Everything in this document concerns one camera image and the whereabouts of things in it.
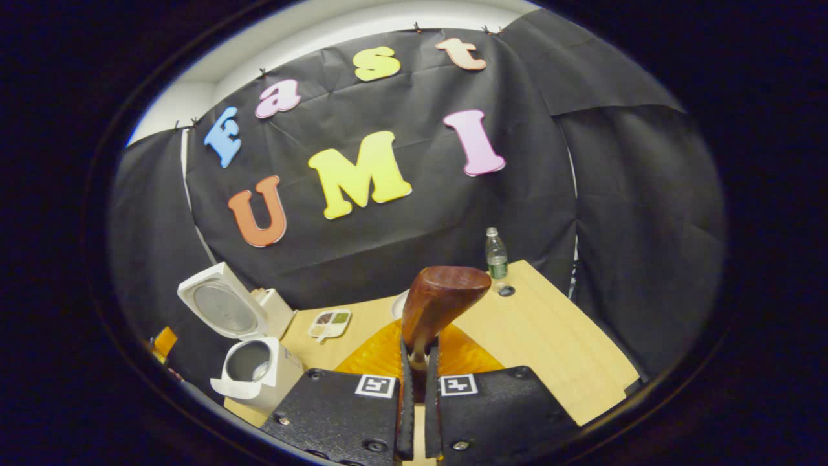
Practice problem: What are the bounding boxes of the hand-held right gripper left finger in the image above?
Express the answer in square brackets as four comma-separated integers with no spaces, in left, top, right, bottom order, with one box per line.
[277,320,415,464]

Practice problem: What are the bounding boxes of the brown wooden spoon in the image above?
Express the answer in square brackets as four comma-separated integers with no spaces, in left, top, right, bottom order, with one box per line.
[401,265,492,402]

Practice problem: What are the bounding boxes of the white divided grain dish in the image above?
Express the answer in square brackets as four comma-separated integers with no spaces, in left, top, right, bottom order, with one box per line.
[308,309,352,342]

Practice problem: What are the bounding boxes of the white rice cooker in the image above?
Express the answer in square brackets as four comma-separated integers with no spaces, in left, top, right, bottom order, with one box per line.
[177,262,305,415]

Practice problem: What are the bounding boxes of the white toaster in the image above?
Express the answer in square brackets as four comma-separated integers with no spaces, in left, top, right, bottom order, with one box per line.
[251,288,298,340]

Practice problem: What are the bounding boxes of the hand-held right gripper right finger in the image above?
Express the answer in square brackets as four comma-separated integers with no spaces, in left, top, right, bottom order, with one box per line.
[424,321,580,464]

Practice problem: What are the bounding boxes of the green label water bottle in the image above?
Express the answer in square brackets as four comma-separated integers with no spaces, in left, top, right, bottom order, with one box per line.
[485,227,509,280]

